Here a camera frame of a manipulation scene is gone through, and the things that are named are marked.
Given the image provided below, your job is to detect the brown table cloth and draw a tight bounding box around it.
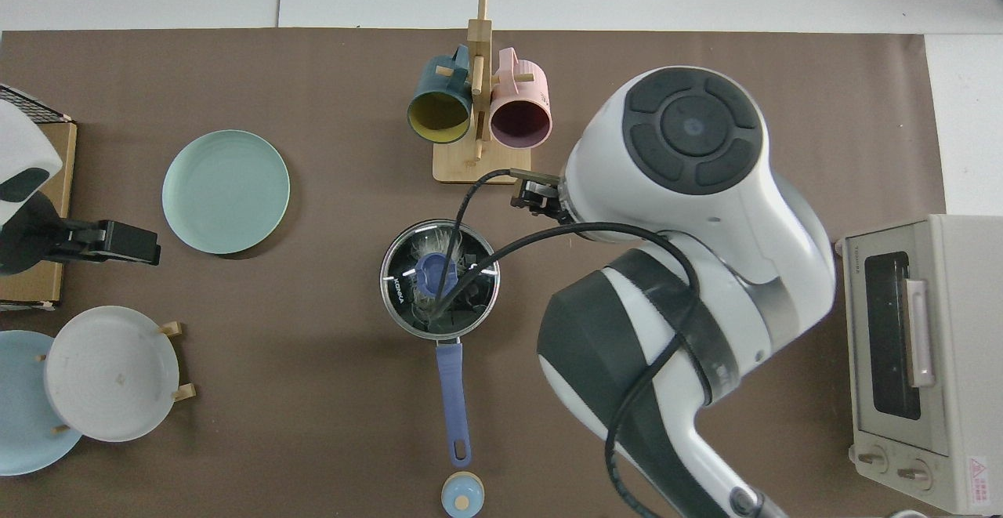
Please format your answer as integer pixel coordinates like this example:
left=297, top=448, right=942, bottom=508
left=0, top=28, right=949, bottom=518

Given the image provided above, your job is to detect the wooden cup stand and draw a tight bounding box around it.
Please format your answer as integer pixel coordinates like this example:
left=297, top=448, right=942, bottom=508
left=432, top=0, right=532, bottom=185

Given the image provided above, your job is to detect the dark teal mug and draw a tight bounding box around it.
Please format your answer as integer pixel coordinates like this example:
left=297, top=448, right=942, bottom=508
left=407, top=45, right=473, bottom=144

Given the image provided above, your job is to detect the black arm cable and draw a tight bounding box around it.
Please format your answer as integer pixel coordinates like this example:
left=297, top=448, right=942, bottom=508
left=429, top=168, right=702, bottom=518

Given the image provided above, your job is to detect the small blue round thing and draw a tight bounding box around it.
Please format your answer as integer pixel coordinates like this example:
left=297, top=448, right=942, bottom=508
left=441, top=472, right=485, bottom=517

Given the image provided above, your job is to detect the white vermicelli bundle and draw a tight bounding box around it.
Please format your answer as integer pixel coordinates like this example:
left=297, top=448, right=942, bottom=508
left=406, top=234, right=475, bottom=323

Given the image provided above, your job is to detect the glass lid with blue knob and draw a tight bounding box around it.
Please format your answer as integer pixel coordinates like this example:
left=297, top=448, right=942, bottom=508
left=382, top=222, right=500, bottom=337

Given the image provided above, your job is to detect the pale grey plate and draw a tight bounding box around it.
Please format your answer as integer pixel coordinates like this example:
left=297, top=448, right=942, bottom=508
left=44, top=306, right=180, bottom=444

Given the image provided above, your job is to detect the dark pot with blue handle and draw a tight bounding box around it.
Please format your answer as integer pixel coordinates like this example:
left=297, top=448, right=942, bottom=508
left=380, top=220, right=502, bottom=469

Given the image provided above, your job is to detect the pink ribbed mug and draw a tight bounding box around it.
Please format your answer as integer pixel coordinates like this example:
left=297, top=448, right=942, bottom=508
left=489, top=47, right=553, bottom=149

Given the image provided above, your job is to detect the pale toaster oven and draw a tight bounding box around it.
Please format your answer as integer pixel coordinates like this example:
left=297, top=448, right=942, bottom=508
left=835, top=214, right=1003, bottom=516

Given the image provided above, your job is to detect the wooden plate rack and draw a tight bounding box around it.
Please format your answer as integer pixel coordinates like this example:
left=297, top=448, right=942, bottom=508
left=35, top=321, right=197, bottom=434

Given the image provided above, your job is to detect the light blue plate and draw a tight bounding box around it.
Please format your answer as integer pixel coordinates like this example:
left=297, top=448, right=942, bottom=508
left=0, top=330, right=83, bottom=476

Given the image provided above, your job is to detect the teal plate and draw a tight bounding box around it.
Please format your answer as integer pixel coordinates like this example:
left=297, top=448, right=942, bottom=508
left=162, top=129, right=291, bottom=255

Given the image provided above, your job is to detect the wire basket with wooden floor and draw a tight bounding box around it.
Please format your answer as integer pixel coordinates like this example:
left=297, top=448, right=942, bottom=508
left=0, top=83, right=79, bottom=311

